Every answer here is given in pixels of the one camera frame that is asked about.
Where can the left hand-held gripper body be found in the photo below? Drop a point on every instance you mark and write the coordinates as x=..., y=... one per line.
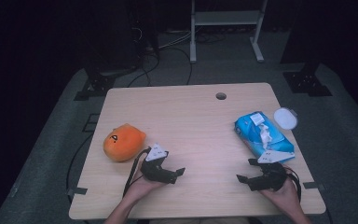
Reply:
x=155, y=169

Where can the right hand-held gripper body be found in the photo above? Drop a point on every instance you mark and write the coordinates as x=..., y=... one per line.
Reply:
x=270, y=177

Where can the blue wet wipes pack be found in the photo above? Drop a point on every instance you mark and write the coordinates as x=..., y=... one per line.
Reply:
x=261, y=137

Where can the white wet wipe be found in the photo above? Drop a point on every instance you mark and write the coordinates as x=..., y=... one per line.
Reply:
x=264, y=133

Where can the orange plush toy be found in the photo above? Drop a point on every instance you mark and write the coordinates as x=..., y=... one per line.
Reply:
x=122, y=142

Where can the person's right hand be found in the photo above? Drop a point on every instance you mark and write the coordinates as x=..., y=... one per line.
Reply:
x=281, y=197

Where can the person's left hand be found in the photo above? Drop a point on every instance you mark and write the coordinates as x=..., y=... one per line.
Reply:
x=141, y=188

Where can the black tape strip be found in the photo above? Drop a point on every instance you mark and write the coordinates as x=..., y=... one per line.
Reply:
x=313, y=185
x=77, y=190

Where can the white oval plastic lid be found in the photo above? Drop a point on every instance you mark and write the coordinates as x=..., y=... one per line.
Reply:
x=285, y=118

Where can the black stand base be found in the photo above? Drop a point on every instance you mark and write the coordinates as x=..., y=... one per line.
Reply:
x=307, y=82
x=96, y=85

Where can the white metal stand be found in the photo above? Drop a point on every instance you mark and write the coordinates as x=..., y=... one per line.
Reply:
x=195, y=18

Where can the black floor tape frame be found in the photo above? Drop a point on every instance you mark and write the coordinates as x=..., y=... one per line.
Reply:
x=90, y=123

